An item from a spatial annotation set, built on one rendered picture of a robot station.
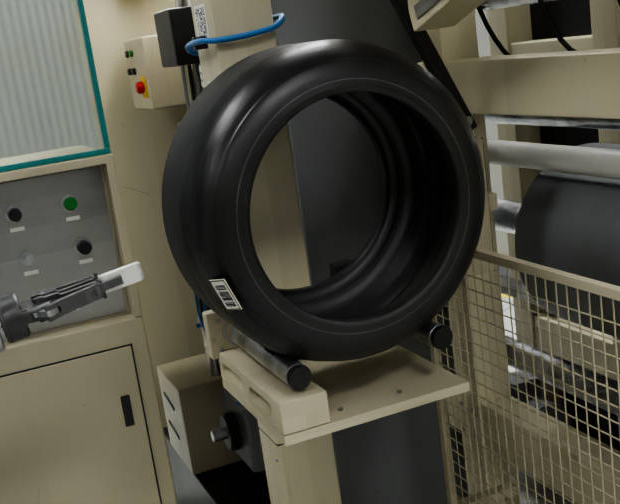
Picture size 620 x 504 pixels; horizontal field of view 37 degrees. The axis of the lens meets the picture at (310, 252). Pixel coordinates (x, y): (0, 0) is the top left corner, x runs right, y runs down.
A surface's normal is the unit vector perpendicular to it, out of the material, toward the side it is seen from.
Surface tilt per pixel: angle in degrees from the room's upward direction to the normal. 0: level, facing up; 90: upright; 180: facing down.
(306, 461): 90
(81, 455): 90
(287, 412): 90
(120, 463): 90
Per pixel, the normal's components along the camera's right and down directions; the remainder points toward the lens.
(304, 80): 0.30, -0.01
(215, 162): -0.39, -0.07
